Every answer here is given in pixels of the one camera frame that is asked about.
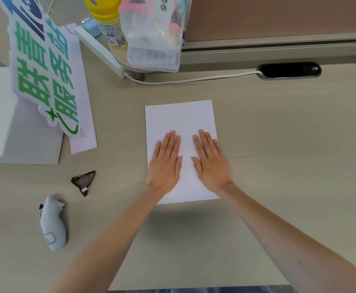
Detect yellow plastic bottle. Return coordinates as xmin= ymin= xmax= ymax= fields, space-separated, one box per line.
xmin=83 ymin=0 xmax=128 ymax=50

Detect grey plush toy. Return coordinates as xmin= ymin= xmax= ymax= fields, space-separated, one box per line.
xmin=39 ymin=195 xmax=67 ymax=252

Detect person's right hand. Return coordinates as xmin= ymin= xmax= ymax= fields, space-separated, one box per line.
xmin=192 ymin=129 xmax=233 ymax=194

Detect brown desk partition panel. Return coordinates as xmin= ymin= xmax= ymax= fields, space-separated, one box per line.
xmin=184 ymin=0 xmax=356 ymax=43

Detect light blue object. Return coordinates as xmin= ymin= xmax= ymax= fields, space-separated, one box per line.
xmin=82 ymin=16 xmax=102 ymax=39

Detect black desk cable grommet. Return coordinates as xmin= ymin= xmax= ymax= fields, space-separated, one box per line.
xmin=256 ymin=62 xmax=322 ymax=80

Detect grey partition base rail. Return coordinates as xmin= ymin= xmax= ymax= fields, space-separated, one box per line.
xmin=179 ymin=32 xmax=356 ymax=66

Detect white desk riser shelf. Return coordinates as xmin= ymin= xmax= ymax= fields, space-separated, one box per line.
xmin=73 ymin=26 xmax=154 ymax=81

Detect person's left hand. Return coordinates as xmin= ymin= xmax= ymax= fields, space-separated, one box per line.
xmin=146 ymin=130 xmax=183 ymax=196

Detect dark brown crumpled wrapper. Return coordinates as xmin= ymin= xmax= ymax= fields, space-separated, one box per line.
xmin=71 ymin=171 xmax=96 ymax=197

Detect clear plastic organizer box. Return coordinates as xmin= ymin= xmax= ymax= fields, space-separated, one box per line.
xmin=118 ymin=0 xmax=187 ymax=73

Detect person's left forearm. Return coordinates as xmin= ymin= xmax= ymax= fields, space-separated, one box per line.
xmin=45 ymin=184 xmax=169 ymax=293

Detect white paper sheet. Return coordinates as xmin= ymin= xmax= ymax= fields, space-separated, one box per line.
xmin=145 ymin=100 xmax=221 ymax=205

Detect person's right forearm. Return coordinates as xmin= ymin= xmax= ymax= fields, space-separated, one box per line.
xmin=216 ymin=181 xmax=356 ymax=293

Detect white sign with green lettering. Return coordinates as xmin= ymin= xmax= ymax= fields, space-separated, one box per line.
xmin=0 ymin=0 xmax=82 ymax=139

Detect person's blue jeans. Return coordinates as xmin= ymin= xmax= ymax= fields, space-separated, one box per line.
xmin=108 ymin=285 xmax=296 ymax=293

